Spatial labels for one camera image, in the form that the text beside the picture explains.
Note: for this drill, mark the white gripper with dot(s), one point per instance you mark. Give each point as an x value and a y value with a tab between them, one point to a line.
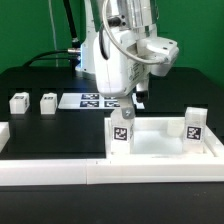
117	76

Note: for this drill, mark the white square table top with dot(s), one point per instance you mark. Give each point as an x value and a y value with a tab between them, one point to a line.
156	137

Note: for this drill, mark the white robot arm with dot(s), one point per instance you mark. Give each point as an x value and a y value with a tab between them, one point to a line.
126	22

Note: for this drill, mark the white marker sheet with tags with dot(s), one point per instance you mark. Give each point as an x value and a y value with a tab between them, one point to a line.
75	101

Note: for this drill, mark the white U-shaped obstacle fence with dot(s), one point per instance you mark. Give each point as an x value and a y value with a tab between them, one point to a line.
110	170

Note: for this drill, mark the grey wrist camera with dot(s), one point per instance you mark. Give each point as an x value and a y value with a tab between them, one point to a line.
161	51

